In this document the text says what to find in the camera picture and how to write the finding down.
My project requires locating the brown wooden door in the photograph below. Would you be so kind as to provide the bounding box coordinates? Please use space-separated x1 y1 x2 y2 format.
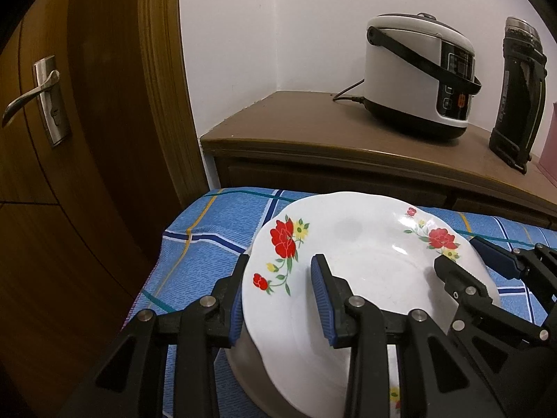
0 0 205 418

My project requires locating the black thermos flask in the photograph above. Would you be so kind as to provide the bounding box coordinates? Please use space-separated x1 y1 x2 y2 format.
488 16 548 176

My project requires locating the white bowl with pink flowers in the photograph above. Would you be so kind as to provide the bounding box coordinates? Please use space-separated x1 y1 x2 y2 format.
224 244 279 418

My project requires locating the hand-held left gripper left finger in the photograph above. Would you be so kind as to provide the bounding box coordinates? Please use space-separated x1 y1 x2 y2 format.
56 253 251 418

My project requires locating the white and black rice cooker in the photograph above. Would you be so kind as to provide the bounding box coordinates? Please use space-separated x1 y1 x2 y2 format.
363 13 483 141

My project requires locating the blue plaid tablecloth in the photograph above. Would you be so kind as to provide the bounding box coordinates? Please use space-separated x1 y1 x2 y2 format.
124 187 557 418

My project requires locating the metal door handle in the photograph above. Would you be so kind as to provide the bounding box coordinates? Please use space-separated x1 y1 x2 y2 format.
2 55 72 148

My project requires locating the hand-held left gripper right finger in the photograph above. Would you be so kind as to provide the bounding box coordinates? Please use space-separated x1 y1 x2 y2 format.
310 253 510 418

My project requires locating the wooden door frame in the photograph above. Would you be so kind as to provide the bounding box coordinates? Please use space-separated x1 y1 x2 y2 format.
138 0 210 210

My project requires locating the brown wooden cabinet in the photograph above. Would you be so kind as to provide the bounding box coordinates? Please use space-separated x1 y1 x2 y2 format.
200 91 557 229

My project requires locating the pink electric kettle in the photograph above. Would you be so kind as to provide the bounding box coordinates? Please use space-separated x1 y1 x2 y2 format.
540 101 557 179

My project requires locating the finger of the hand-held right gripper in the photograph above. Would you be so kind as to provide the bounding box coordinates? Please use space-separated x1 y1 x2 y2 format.
434 255 557 418
471 237 557 314

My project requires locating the white plate with red flowers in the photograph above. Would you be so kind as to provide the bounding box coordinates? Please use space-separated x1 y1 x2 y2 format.
241 192 502 418

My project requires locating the black rice cooker cable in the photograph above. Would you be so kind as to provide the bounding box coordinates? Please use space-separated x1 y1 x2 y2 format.
333 79 367 105

